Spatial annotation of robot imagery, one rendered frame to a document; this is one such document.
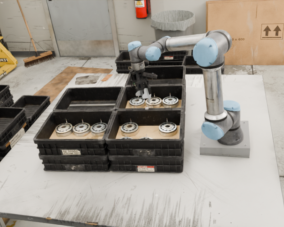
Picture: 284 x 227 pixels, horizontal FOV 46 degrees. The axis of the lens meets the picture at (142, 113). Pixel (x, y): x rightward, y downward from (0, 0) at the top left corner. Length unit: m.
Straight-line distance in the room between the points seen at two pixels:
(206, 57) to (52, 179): 1.06
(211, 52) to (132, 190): 0.80
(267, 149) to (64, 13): 3.95
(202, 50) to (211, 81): 0.17
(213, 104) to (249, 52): 3.05
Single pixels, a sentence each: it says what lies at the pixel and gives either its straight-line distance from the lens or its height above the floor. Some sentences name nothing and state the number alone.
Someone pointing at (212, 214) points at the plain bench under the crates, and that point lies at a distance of 1.64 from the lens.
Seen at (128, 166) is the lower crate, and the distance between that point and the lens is 1.84.
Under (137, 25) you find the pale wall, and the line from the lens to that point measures 4.98.
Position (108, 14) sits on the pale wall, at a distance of 5.03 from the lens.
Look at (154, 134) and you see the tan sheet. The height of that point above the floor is 0.83.
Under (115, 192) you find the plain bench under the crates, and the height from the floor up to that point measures 0.70.
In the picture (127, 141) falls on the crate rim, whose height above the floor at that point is 0.93.
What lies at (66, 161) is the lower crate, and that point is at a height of 0.78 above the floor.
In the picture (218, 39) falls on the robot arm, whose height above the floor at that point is 1.39.
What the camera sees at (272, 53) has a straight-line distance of 4.70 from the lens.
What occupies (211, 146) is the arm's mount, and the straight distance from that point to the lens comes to 1.92.
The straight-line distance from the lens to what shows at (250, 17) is 4.63.
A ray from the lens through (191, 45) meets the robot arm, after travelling 1.77.
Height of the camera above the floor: 1.94
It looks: 32 degrees down
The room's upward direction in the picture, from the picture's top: 7 degrees counter-clockwise
